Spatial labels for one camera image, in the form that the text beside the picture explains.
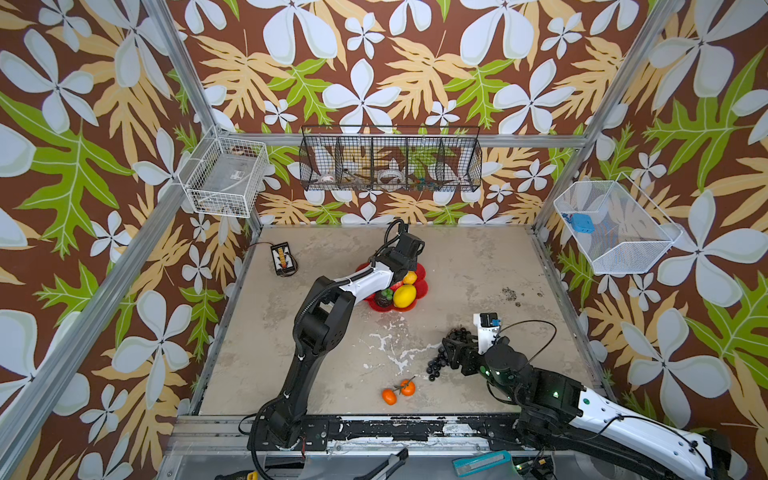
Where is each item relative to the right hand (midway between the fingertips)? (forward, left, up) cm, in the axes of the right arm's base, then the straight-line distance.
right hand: (449, 342), depth 74 cm
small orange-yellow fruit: (+28, +7, -11) cm, 31 cm away
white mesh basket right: (+24, -50, +14) cm, 57 cm away
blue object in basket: (+32, -43, +10) cm, 54 cm away
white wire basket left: (+43, +63, +20) cm, 79 cm away
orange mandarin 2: (-7, +10, -13) cm, 18 cm away
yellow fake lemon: (+19, +10, -9) cm, 23 cm away
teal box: (-25, -3, -14) cm, 29 cm away
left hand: (+36, +9, -5) cm, 37 cm away
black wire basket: (+58, +13, +16) cm, 61 cm away
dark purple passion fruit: (+18, +17, -10) cm, 27 cm away
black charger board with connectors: (+37, +53, -13) cm, 66 cm away
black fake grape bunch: (-1, +2, -13) cm, 13 cm away
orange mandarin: (-9, +15, -13) cm, 22 cm away
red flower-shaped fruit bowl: (+24, +4, -11) cm, 27 cm away
